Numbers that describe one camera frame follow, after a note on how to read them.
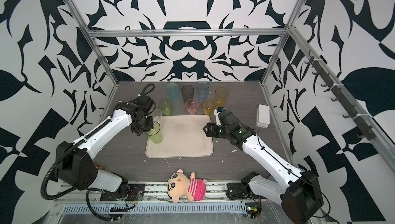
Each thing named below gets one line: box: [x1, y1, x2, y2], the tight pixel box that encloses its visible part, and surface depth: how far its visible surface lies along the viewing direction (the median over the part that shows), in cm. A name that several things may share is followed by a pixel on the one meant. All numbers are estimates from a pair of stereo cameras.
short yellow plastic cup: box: [201, 98, 215, 117], surface depth 101 cm
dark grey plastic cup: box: [180, 84, 194, 105], surface depth 101 cm
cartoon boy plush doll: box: [166, 169, 208, 204], surface depth 71 cm
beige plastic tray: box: [145, 115, 214, 159], surface depth 93 cm
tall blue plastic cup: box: [196, 80, 210, 102], surface depth 104 cm
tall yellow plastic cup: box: [214, 87, 229, 108], surface depth 100 cm
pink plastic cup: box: [185, 98, 200, 116], surface depth 103 cm
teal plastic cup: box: [166, 82, 179, 101], surface depth 107 cm
